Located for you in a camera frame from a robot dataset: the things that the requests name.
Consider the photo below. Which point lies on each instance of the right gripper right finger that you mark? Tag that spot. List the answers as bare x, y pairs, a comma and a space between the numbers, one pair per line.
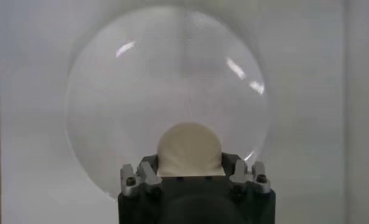
242, 175

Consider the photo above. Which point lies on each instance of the white round plate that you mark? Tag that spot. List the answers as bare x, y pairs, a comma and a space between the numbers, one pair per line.
126, 106

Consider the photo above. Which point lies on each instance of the white steamed baozi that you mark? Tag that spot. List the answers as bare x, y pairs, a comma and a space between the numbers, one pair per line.
190, 149

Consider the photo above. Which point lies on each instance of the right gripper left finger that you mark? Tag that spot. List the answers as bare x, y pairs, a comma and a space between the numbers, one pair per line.
146, 176

